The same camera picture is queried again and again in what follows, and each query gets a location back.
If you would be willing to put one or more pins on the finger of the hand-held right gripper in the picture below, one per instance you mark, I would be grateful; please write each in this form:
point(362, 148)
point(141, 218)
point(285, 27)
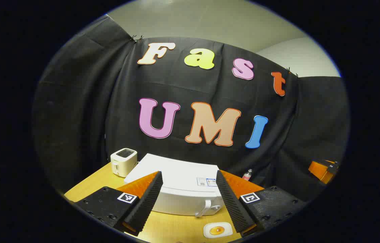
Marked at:
point(318, 170)

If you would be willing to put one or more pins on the clear bottle with pink label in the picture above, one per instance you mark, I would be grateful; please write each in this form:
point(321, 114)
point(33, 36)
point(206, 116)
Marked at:
point(246, 176)

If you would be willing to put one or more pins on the black cloth clip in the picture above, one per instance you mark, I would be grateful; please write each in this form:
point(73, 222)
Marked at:
point(289, 71)
point(135, 37)

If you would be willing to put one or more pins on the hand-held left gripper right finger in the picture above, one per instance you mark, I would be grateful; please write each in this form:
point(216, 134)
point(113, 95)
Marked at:
point(233, 206)

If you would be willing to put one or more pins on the white toaster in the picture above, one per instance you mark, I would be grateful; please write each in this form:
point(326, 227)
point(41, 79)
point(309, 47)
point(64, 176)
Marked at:
point(122, 163)

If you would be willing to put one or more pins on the black backdrop cloth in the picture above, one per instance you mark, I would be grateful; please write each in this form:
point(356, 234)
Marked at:
point(193, 87)

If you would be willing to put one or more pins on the white microwave oven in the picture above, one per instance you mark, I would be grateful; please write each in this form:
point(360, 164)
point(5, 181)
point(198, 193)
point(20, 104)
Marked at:
point(179, 172)

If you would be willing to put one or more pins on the white square plate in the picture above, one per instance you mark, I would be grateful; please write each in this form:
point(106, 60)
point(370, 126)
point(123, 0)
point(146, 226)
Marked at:
point(229, 227)

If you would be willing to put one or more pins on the fried egg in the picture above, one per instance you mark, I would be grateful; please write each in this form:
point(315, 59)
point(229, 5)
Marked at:
point(216, 230)

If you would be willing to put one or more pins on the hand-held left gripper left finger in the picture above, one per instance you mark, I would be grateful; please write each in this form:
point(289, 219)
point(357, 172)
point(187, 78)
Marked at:
point(146, 206)

